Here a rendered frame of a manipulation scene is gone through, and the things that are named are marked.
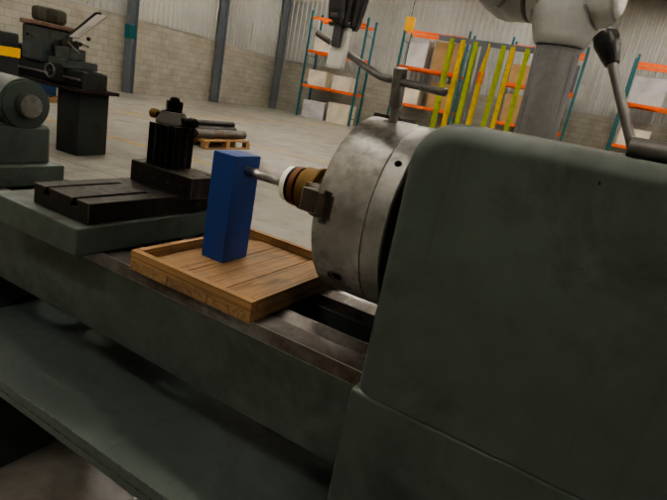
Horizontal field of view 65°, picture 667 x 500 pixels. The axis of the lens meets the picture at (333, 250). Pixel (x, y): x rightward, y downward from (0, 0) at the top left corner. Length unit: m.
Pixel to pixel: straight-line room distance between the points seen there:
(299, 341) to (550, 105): 0.82
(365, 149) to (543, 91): 0.63
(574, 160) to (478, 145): 0.10
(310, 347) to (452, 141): 0.41
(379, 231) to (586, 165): 0.29
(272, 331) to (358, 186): 0.29
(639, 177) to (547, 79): 0.75
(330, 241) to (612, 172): 0.40
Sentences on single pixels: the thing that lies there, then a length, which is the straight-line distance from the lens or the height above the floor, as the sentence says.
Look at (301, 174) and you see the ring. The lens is 0.97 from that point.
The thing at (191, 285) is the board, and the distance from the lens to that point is 0.97.
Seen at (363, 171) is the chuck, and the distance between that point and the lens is 0.79.
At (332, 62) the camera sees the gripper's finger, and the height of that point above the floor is 1.31.
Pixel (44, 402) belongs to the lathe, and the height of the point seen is 0.54.
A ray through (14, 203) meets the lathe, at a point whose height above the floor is 0.92.
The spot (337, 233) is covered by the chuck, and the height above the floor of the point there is 1.06.
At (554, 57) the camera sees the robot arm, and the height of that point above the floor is 1.43.
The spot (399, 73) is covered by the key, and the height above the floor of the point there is 1.31.
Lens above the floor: 1.26
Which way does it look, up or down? 16 degrees down
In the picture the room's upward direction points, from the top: 11 degrees clockwise
